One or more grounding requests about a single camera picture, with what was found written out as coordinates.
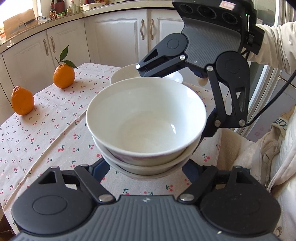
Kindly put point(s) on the cherry print tablecloth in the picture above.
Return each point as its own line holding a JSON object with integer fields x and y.
{"x": 55, "y": 134}

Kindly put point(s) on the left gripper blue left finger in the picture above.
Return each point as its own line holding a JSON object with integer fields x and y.
{"x": 99, "y": 169}

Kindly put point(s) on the large white floral bowl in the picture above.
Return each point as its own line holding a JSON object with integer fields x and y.
{"x": 146, "y": 118}

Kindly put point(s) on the person's right forearm sleeve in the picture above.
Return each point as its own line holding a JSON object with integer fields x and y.
{"x": 278, "y": 48}

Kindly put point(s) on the medium white floral bowl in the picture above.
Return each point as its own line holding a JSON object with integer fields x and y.
{"x": 150, "y": 167}

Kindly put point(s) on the white kitchen cabinets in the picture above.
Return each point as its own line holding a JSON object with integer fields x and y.
{"x": 116, "y": 38}

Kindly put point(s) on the small white bowl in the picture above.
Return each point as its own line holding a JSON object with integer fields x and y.
{"x": 130, "y": 71}

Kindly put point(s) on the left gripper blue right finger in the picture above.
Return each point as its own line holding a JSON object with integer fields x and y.
{"x": 194, "y": 172}

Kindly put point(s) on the pointed orange without leaf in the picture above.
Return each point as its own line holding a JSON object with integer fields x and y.
{"x": 22, "y": 100}

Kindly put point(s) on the orange with green leaf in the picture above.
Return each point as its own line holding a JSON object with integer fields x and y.
{"x": 64, "y": 74}

